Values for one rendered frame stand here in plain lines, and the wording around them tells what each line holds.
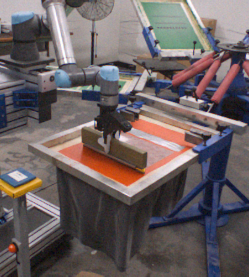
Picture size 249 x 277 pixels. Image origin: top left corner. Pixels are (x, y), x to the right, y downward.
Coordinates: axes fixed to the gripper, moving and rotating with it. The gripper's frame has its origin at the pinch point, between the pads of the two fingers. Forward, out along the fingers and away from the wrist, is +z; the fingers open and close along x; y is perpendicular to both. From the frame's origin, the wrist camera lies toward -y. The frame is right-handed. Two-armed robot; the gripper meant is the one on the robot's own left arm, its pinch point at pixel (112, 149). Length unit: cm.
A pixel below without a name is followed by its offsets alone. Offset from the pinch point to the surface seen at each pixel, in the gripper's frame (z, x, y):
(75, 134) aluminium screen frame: 1.9, -4.0, 26.9
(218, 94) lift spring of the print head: -8, -86, -7
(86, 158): 4.4, 7.3, 8.1
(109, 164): 4.8, 4.3, -2.6
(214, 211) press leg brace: 81, -103, -8
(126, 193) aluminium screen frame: 1.9, 20.8, -25.4
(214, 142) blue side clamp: 0.3, -38.8, -29.0
